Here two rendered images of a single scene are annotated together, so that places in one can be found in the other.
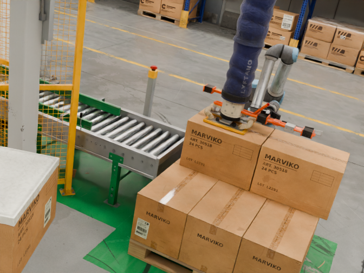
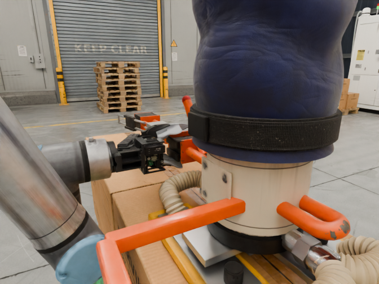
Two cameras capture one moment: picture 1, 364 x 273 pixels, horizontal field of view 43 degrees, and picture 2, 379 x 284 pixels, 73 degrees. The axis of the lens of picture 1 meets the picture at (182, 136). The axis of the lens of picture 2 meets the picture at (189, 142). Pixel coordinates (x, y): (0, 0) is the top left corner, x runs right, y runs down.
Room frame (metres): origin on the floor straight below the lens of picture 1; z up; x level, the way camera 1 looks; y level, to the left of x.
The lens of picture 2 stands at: (3.81, -0.16, 1.28)
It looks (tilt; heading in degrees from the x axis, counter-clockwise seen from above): 17 degrees down; 222
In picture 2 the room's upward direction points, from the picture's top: straight up
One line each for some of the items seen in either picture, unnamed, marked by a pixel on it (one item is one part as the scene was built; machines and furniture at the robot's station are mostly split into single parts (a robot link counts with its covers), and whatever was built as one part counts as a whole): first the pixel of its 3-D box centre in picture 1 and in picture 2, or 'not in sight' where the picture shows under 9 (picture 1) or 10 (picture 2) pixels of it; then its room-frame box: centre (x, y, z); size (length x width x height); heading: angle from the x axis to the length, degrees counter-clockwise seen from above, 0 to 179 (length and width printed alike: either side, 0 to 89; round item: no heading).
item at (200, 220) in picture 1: (233, 215); not in sight; (3.06, -0.50, 0.34); 1.20 x 1.00 x 0.40; 69
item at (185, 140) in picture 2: (262, 117); (188, 145); (3.35, -0.58, 1.07); 0.10 x 0.08 x 0.06; 160
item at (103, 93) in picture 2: not in sight; (117, 85); (-0.29, -6.66, 0.65); 1.29 x 1.10 x 1.31; 68
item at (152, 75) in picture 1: (145, 118); not in sight; (4.26, 0.38, 0.50); 0.07 x 0.07 x 1.00; 69
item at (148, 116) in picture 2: (307, 132); (146, 120); (3.23, -0.91, 1.07); 0.08 x 0.07 x 0.05; 70
